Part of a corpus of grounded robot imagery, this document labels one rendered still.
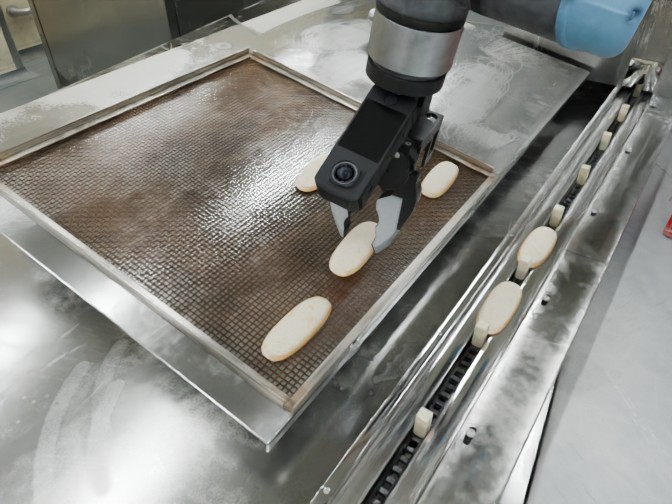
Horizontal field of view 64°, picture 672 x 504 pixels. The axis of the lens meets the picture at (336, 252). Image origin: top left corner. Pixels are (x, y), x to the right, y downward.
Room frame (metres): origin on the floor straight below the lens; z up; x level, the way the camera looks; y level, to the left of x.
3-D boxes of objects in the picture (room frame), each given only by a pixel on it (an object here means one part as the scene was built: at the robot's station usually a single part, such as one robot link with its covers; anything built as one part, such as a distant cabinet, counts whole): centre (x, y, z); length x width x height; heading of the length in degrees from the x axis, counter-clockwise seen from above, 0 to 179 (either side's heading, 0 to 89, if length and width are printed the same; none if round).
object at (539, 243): (0.57, -0.28, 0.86); 0.10 x 0.04 x 0.01; 145
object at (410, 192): (0.45, -0.06, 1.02); 0.05 x 0.02 x 0.09; 62
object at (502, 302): (0.46, -0.20, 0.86); 0.10 x 0.04 x 0.01; 146
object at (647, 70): (1.08, -0.63, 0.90); 0.06 x 0.01 x 0.06; 55
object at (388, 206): (0.47, -0.07, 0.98); 0.06 x 0.03 x 0.09; 152
